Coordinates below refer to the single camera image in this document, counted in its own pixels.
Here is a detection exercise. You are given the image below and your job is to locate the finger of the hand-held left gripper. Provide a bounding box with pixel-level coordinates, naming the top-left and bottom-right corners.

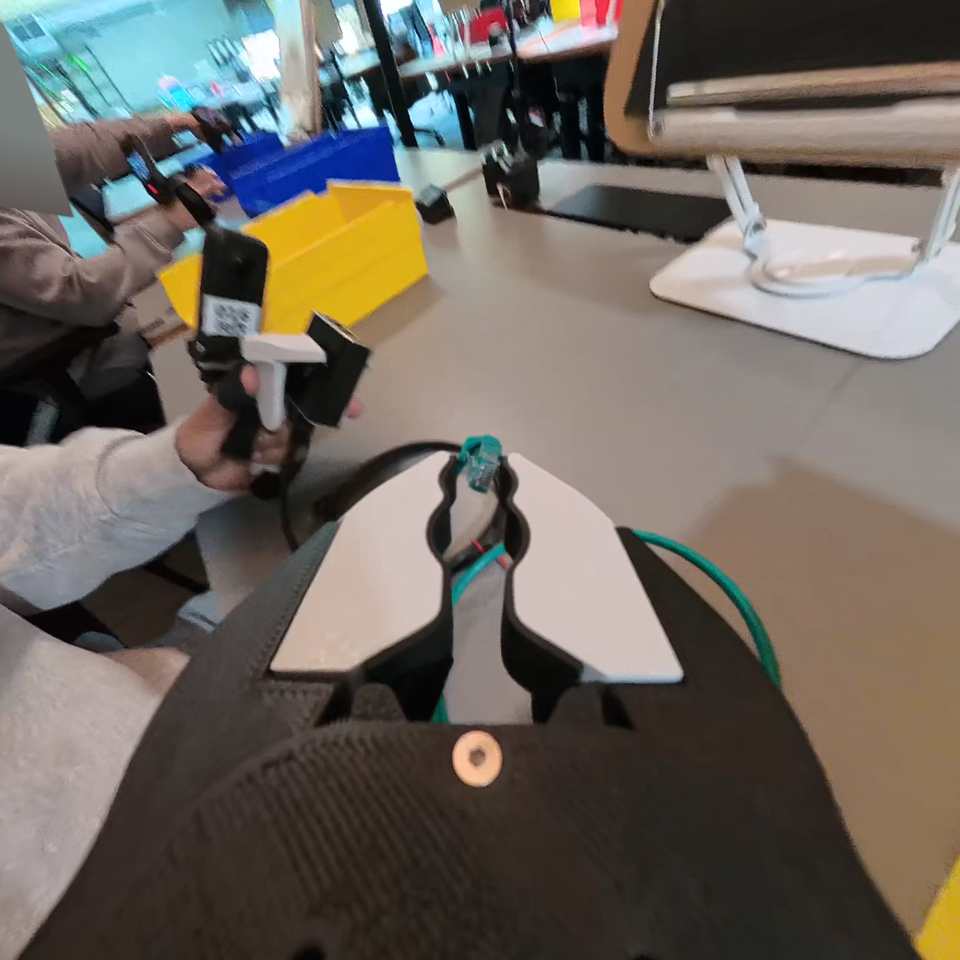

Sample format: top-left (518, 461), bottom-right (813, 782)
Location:
top-left (242, 332), bottom-right (333, 366)

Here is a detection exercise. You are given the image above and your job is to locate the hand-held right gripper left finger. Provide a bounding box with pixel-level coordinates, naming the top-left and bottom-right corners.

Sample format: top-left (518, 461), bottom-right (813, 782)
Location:
top-left (268, 450), bottom-right (459, 702)

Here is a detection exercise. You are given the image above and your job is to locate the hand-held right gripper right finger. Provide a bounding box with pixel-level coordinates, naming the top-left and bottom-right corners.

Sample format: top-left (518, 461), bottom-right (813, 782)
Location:
top-left (499, 452), bottom-right (687, 685)

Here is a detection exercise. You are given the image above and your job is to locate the black ethernet adapter box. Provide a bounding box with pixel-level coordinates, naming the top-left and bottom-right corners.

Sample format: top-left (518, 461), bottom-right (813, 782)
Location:
top-left (288, 309), bottom-right (374, 430)

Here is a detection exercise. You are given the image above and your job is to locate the yellow plastic bin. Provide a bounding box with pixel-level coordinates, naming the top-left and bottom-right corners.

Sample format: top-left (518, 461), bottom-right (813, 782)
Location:
top-left (915, 858), bottom-right (960, 960)
top-left (159, 180), bottom-right (430, 340)

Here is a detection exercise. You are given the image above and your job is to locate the black ethernet cable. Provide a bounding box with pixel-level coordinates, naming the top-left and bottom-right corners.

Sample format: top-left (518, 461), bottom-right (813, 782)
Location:
top-left (279, 439), bottom-right (519, 571)

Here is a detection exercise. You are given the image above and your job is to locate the green ethernet cable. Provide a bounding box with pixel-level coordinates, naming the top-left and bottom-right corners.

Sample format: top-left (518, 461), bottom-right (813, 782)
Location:
top-left (431, 433), bottom-right (783, 725)

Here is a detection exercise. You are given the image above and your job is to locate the person's left forearm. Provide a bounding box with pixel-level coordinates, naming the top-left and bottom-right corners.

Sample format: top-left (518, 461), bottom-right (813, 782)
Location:
top-left (0, 423), bottom-right (226, 609)

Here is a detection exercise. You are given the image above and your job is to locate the person's left hand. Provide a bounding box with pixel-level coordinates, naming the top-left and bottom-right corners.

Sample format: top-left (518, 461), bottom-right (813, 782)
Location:
top-left (174, 365), bottom-right (366, 494)

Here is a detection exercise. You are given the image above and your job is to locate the blue plastic bin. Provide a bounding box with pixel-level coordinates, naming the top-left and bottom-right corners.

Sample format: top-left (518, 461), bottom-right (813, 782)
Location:
top-left (216, 123), bottom-right (402, 220)

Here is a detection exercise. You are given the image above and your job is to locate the black chair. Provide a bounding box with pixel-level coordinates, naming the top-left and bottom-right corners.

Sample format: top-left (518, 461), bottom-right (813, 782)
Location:
top-left (0, 322), bottom-right (168, 449)

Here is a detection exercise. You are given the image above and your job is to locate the black support pole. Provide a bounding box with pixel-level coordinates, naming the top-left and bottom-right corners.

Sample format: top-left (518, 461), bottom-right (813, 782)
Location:
top-left (362, 0), bottom-right (421, 149)

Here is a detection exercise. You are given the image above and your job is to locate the black desktop device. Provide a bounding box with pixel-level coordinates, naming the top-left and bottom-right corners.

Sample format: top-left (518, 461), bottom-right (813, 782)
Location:
top-left (480, 141), bottom-right (541, 211)

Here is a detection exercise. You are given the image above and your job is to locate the wooden top table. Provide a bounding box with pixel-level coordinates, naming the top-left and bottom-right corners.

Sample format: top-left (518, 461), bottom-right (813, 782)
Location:
top-left (397, 22), bottom-right (624, 162)

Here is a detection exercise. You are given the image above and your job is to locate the black desk cover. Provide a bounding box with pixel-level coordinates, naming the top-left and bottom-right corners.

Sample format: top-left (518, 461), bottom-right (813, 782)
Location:
top-left (551, 183), bottom-right (732, 245)

